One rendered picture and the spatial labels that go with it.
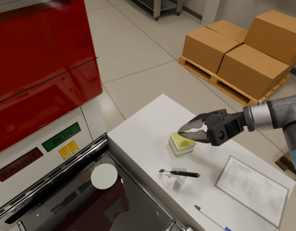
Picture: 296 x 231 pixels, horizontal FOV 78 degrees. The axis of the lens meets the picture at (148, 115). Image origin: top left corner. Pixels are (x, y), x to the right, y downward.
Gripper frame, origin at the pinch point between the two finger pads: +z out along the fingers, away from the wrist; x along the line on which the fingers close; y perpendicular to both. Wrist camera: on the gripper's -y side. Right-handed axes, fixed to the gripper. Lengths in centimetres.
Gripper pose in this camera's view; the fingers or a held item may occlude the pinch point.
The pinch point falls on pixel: (180, 132)
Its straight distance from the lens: 59.3
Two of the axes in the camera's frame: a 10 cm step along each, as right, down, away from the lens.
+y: 4.7, -2.0, 8.6
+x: -2.9, -9.6, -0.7
